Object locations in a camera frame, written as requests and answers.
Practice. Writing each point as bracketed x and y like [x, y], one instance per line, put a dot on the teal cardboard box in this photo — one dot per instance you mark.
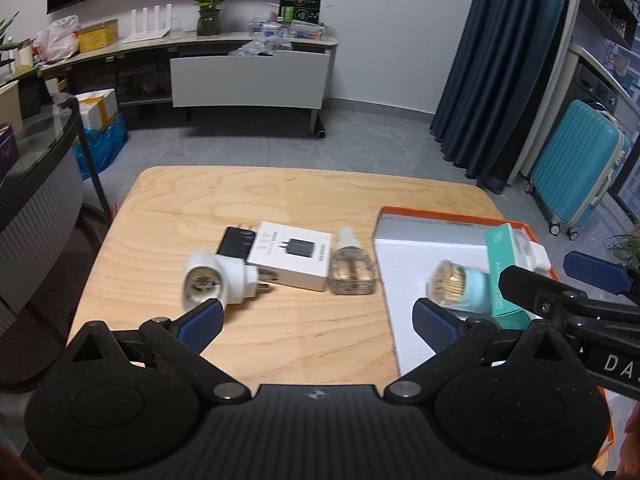
[502, 247]

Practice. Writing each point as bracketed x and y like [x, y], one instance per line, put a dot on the blue toothpick holder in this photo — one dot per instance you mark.
[470, 285]

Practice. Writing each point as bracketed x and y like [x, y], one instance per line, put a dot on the orange white cardboard box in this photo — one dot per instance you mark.
[410, 280]

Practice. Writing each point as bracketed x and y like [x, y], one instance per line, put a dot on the teal suitcase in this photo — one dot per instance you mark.
[575, 170]

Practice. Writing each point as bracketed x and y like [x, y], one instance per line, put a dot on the small green plant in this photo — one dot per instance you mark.
[625, 247]

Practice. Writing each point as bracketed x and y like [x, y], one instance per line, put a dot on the dark blue curtain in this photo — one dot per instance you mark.
[495, 60]

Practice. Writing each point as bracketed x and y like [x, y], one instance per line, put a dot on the white plastic bag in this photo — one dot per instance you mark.
[57, 40]

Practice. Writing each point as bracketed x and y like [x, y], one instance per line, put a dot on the white power adapter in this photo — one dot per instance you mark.
[537, 255]

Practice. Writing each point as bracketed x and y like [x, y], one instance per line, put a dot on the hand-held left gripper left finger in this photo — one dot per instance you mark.
[200, 320]

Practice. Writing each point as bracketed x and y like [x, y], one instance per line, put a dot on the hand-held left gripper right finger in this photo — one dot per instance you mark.
[437, 325]

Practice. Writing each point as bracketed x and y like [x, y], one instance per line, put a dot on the white carton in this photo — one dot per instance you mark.
[97, 110]

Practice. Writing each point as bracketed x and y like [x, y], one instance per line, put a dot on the beige box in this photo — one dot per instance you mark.
[10, 107]

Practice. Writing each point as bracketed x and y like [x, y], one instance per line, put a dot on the dark glass-top counter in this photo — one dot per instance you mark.
[35, 210]

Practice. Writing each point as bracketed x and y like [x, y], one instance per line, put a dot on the white router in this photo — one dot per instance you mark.
[150, 35]

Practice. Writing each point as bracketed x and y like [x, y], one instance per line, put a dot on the leafy green plant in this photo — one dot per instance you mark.
[6, 35]

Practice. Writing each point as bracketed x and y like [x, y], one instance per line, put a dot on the blue plastic pack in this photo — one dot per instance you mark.
[100, 147]

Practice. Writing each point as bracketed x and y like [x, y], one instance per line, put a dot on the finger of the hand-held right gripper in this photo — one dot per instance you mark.
[600, 270]
[540, 290]

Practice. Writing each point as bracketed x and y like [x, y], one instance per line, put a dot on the dark built-in appliance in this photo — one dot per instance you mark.
[595, 90]

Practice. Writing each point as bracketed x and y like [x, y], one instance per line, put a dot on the clear liquid bottle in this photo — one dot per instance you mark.
[350, 270]

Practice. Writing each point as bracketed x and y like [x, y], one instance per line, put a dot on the white charger box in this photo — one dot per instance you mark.
[290, 255]

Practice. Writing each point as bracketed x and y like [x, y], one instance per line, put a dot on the green black display box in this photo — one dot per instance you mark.
[300, 10]

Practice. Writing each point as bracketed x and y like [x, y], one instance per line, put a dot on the low tv cabinet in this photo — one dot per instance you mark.
[145, 75]

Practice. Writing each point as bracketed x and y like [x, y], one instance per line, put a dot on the white plug-in mosquito heater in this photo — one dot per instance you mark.
[220, 275]

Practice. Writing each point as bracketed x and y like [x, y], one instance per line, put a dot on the black charger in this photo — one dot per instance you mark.
[235, 245]

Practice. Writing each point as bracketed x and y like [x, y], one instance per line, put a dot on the yellow box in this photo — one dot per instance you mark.
[97, 37]

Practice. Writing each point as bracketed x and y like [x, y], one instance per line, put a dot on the pile of small packets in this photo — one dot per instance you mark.
[270, 30]

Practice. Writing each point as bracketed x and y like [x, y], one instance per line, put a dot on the purple patterned box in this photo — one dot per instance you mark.
[7, 150]

